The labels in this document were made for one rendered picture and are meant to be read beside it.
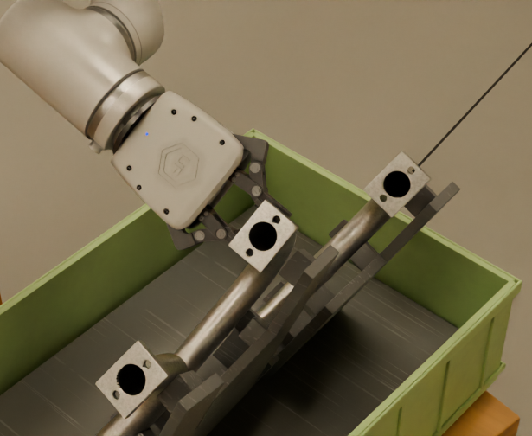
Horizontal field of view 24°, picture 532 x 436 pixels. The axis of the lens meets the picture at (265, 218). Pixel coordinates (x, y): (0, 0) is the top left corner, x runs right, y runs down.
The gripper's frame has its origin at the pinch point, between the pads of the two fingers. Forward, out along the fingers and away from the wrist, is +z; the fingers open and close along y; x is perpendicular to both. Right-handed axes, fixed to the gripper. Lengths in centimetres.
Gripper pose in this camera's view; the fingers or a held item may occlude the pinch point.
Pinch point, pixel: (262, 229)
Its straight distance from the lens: 117.0
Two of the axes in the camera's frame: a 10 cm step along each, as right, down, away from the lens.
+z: 7.5, 6.4, -1.5
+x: 2.1, -0.2, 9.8
